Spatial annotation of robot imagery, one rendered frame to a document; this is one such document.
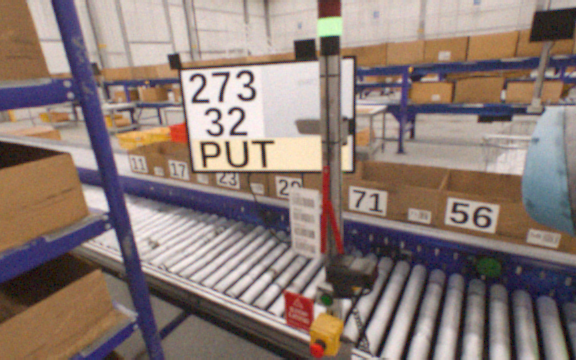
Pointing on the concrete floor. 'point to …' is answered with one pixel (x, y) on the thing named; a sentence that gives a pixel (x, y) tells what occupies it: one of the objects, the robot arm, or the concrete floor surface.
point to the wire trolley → (503, 148)
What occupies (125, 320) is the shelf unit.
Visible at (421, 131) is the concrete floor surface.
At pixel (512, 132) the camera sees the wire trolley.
